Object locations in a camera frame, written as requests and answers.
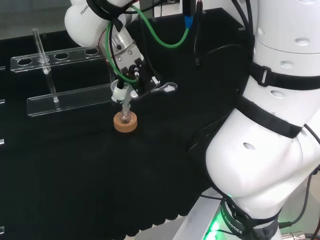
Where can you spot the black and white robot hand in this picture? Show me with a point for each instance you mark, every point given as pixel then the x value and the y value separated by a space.
pixel 136 72

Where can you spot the small glass round-bottom flask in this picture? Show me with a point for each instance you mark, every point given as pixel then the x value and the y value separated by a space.
pixel 125 118

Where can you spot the clear acrylic funnel stand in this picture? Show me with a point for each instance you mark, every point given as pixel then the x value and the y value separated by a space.
pixel 75 98

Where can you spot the black bench cloth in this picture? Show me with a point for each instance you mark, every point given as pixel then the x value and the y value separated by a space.
pixel 87 175

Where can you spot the pale base board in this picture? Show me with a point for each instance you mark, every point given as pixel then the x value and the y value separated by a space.
pixel 197 220

